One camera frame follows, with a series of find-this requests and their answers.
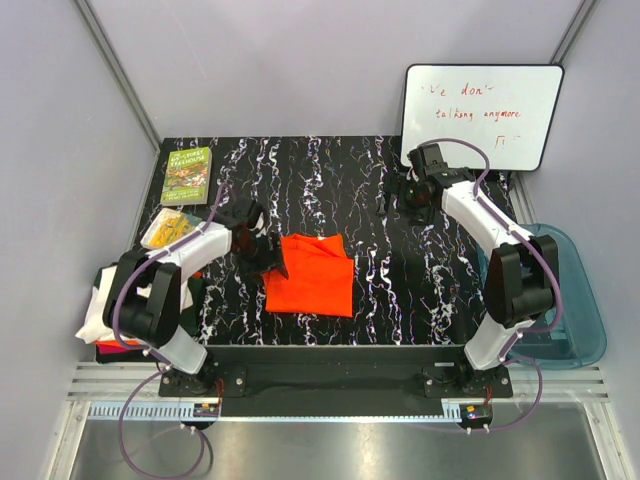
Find purple cable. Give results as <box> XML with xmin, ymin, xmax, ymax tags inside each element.
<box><xmin>414</xmin><ymin>138</ymin><xmax>564</xmax><ymax>436</ymax></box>
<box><xmin>112</xmin><ymin>182</ymin><xmax>236</xmax><ymax>476</ymax></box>

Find white dry erase board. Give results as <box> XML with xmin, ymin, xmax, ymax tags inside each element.
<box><xmin>400</xmin><ymin>64</ymin><xmax>564</xmax><ymax>172</ymax></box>

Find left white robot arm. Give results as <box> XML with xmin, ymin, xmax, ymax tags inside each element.
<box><xmin>102</xmin><ymin>198</ymin><xmax>288</xmax><ymax>396</ymax></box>

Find white folded t shirt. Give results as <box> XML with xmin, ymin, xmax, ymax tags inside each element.
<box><xmin>75</xmin><ymin>265</ymin><xmax>194</xmax><ymax>346</ymax></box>

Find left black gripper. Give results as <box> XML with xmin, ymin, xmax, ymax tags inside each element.
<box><xmin>234</xmin><ymin>231</ymin><xmax>288</xmax><ymax>286</ymax></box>

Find yellow small book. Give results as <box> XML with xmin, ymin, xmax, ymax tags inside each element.
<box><xmin>141</xmin><ymin>208</ymin><xmax>202</xmax><ymax>250</ymax></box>

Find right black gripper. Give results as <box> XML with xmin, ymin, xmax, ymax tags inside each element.
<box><xmin>375</xmin><ymin>171</ymin><xmax>435</xmax><ymax>227</ymax></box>

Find orange folded t shirt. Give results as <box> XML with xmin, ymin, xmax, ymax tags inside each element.
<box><xmin>95</xmin><ymin>340</ymin><xmax>140</xmax><ymax>354</ymax></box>

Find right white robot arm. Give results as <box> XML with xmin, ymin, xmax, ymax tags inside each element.
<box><xmin>378</xmin><ymin>139</ymin><xmax>564</xmax><ymax>397</ymax></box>

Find green treehouse book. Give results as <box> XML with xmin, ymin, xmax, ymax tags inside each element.
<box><xmin>160</xmin><ymin>147</ymin><xmax>212</xmax><ymax>207</ymax></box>

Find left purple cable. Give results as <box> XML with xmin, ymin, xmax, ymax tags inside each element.
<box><xmin>112</xmin><ymin>182</ymin><xmax>236</xmax><ymax>476</ymax></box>

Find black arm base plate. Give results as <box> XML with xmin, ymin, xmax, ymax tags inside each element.
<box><xmin>159</xmin><ymin>345</ymin><xmax>513</xmax><ymax>399</ymax></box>

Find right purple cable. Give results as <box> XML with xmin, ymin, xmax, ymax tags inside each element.
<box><xmin>414</xmin><ymin>138</ymin><xmax>564</xmax><ymax>436</ymax></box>

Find teal plastic bin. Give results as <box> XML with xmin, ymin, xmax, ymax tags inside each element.
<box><xmin>464</xmin><ymin>224</ymin><xmax>607</xmax><ymax>371</ymax></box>

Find orange t shirt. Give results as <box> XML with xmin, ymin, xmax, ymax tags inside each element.
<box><xmin>263</xmin><ymin>234</ymin><xmax>355</xmax><ymax>318</ymax></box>
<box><xmin>95</xmin><ymin>340</ymin><xmax>140</xmax><ymax>354</ymax></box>

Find grey cable duct rail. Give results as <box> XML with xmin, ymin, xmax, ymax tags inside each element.
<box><xmin>88</xmin><ymin>401</ymin><xmax>220</xmax><ymax>421</ymax></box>

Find black marbled table mat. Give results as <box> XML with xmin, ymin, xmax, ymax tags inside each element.
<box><xmin>136</xmin><ymin>136</ymin><xmax>485</xmax><ymax>345</ymax></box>

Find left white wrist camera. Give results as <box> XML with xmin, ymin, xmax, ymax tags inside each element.
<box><xmin>251</xmin><ymin>213</ymin><xmax>268</xmax><ymax>237</ymax></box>

